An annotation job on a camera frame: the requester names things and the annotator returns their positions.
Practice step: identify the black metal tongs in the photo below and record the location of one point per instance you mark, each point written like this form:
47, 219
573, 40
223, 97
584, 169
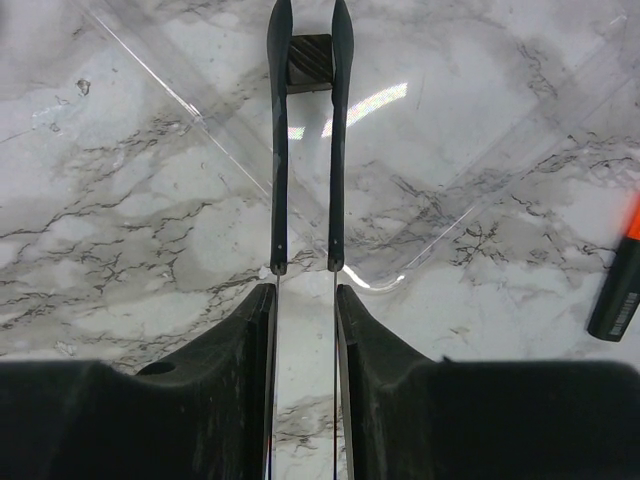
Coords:
279, 34

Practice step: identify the clear plastic tray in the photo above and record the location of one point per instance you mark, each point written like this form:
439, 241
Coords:
448, 101

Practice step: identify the orange black marker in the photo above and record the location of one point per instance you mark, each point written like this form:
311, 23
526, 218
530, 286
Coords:
619, 296

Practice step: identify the dark ridged chocolate piece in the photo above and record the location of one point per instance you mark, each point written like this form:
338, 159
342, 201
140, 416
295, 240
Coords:
310, 64

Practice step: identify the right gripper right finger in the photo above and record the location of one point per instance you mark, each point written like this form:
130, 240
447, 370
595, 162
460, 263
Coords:
409, 417

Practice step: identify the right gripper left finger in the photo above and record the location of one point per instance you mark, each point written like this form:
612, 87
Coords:
204, 411

